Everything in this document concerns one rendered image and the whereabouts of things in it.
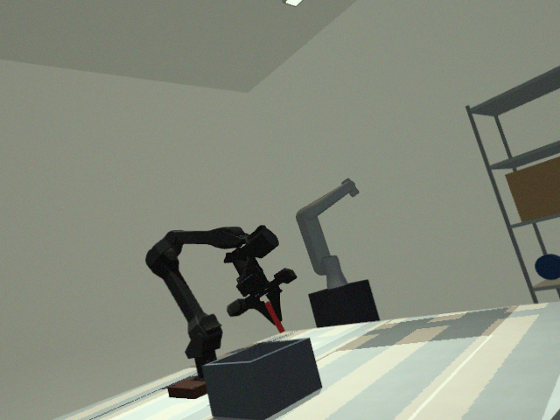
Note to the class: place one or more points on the dark red peg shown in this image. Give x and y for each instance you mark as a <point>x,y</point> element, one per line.
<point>274,317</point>

